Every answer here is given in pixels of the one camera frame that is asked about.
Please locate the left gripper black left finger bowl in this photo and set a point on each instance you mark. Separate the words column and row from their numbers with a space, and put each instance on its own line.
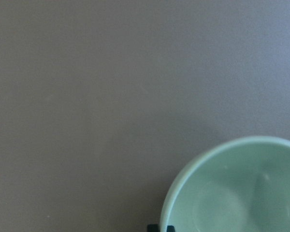
column 152, row 228

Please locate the mint green bowl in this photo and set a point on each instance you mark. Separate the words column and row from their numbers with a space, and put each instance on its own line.
column 239, row 186

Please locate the left gripper black right finger bowl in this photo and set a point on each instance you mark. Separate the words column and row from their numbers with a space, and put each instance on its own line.
column 170, row 228

